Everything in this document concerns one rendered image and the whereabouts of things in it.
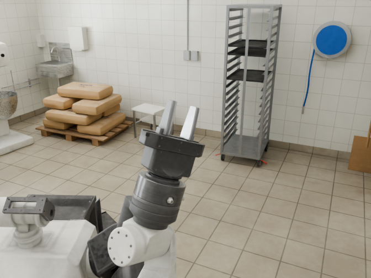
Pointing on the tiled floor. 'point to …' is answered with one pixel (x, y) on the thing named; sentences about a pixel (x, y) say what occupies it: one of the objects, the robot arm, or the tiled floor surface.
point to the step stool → (148, 116)
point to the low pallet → (85, 133)
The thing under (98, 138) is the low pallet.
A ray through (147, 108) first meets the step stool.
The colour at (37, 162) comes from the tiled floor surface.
